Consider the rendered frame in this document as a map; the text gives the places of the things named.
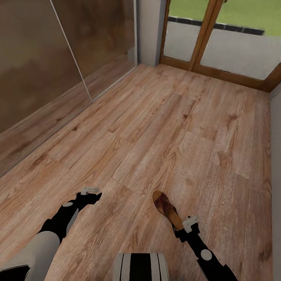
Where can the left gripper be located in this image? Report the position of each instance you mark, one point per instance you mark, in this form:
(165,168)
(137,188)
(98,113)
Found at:
(89,199)

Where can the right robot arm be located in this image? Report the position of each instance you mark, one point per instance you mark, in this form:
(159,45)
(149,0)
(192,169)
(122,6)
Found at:
(207,261)

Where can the door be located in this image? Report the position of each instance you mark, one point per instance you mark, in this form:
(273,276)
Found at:
(238,41)

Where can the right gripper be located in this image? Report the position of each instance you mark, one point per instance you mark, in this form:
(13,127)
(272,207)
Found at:
(184,236)

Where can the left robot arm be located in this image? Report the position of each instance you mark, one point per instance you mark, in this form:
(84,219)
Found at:
(33,261)

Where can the sandal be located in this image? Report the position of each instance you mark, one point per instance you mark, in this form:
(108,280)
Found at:
(163,204)

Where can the robot trunk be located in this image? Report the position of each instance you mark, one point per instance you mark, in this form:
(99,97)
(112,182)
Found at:
(140,267)

